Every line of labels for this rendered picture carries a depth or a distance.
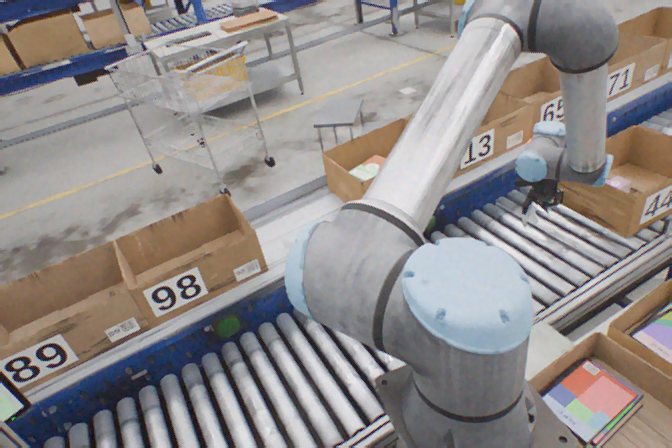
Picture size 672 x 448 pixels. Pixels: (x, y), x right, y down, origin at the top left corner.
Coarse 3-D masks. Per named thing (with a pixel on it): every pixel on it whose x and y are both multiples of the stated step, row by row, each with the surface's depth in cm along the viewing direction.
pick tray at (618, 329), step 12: (660, 288) 130; (648, 300) 130; (660, 300) 135; (624, 312) 125; (636, 312) 129; (648, 312) 134; (612, 324) 124; (624, 324) 129; (636, 324) 132; (612, 336) 124; (624, 336) 120; (636, 348) 119; (648, 360) 117; (660, 360) 114
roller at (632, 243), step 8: (520, 192) 193; (560, 208) 179; (568, 208) 177; (568, 216) 177; (576, 216) 174; (584, 224) 172; (592, 224) 169; (600, 232) 167; (608, 232) 165; (616, 240) 163; (624, 240) 160; (632, 240) 159; (640, 240) 158; (632, 248) 158; (640, 248) 158
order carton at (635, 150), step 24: (624, 144) 185; (648, 144) 182; (624, 168) 189; (648, 168) 186; (576, 192) 170; (600, 192) 161; (624, 192) 153; (648, 192) 152; (600, 216) 165; (624, 216) 157
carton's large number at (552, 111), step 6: (552, 102) 188; (558, 102) 190; (546, 108) 188; (552, 108) 190; (558, 108) 192; (546, 114) 190; (552, 114) 192; (558, 114) 194; (546, 120) 192; (552, 120) 194; (558, 120) 196
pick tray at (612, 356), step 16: (592, 336) 122; (576, 352) 121; (592, 352) 127; (608, 352) 122; (624, 352) 117; (544, 368) 116; (560, 368) 120; (608, 368) 123; (624, 368) 120; (640, 368) 115; (656, 368) 112; (544, 384) 119; (640, 384) 118; (656, 384) 113; (640, 400) 116; (656, 400) 115; (640, 416) 113; (656, 416) 112; (624, 432) 110; (640, 432) 110; (656, 432) 109
